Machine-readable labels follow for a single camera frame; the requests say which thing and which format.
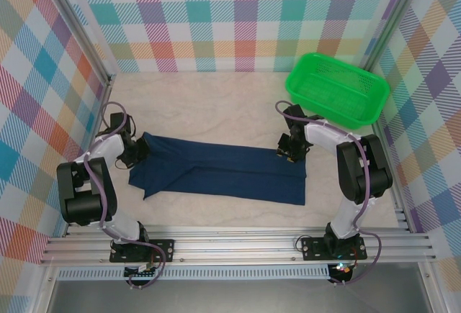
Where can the dark blue printed t-shirt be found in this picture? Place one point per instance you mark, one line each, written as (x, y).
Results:
(234, 169)

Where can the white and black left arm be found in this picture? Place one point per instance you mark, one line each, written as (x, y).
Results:
(86, 190)

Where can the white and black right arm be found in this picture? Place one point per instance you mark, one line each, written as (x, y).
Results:
(363, 169)

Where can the green plastic basket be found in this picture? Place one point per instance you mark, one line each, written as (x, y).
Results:
(335, 90)

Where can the grey metal panel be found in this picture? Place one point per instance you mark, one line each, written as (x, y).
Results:
(234, 296)

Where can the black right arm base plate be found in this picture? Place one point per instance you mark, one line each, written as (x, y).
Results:
(313, 248)

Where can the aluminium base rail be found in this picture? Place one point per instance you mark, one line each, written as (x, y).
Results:
(234, 248)

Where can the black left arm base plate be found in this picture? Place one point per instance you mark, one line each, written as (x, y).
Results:
(164, 248)

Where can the aluminium corner post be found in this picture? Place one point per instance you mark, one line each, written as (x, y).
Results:
(392, 21)
(79, 28)

